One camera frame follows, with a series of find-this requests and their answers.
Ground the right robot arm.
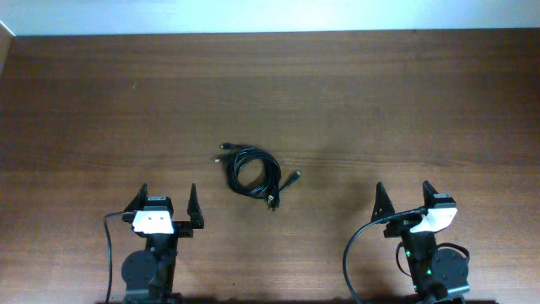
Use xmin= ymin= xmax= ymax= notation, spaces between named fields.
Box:
xmin=371 ymin=181 xmax=470 ymax=303

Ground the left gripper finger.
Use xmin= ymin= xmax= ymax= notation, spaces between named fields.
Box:
xmin=124 ymin=183 xmax=148 ymax=212
xmin=186 ymin=183 xmax=204 ymax=229

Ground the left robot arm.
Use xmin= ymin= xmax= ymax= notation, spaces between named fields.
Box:
xmin=121 ymin=184 xmax=204 ymax=304

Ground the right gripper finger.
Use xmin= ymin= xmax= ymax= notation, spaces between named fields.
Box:
xmin=370 ymin=182 xmax=396 ymax=222
xmin=422 ymin=181 xmax=438 ymax=209

